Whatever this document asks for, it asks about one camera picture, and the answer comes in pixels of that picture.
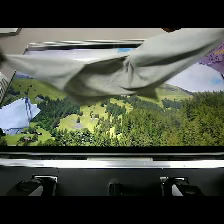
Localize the purple garment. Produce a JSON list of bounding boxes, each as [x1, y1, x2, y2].
[[198, 41, 224, 76]]

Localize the light blue garment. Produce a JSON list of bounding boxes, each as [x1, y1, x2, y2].
[[0, 97, 42, 135]]

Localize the grey long-sleeved shirt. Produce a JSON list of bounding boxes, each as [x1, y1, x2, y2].
[[0, 28, 224, 105]]

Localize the silver frame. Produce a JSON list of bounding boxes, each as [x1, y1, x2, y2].
[[0, 152, 224, 197]]

